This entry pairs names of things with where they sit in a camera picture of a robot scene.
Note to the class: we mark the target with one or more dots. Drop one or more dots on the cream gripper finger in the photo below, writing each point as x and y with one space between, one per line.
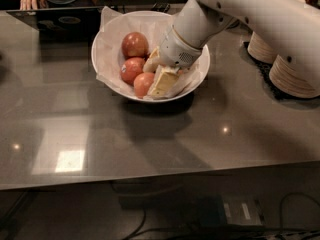
165 78
152 62

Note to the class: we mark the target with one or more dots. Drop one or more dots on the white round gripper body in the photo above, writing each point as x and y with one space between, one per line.
176 51

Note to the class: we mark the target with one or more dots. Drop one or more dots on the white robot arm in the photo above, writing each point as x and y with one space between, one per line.
290 27

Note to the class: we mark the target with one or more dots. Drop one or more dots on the red apple with sticker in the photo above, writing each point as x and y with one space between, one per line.
131 68

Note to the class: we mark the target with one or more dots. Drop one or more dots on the orange-red apple front left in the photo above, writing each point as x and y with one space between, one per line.
142 83

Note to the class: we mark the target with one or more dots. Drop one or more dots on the red apple back left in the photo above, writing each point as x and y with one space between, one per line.
134 44

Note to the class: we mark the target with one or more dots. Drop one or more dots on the white ceramic bowl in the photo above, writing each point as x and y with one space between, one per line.
103 60

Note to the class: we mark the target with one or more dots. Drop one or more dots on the white paper bowl liner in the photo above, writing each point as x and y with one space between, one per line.
106 47

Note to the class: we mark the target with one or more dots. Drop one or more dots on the back stack paper bowls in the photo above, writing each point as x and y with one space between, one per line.
260 50

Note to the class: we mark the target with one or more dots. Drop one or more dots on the stack paper bowls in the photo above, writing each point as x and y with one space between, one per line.
260 50
285 78

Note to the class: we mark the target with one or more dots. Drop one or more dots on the black rubber mat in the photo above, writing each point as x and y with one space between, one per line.
264 69

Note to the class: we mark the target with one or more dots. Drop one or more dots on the black laptop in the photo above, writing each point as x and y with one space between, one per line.
70 24

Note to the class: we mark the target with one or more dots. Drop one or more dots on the front stack paper bowls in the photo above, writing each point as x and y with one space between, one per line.
285 78

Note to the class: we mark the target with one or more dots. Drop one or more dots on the power box under table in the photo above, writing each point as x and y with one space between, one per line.
230 211

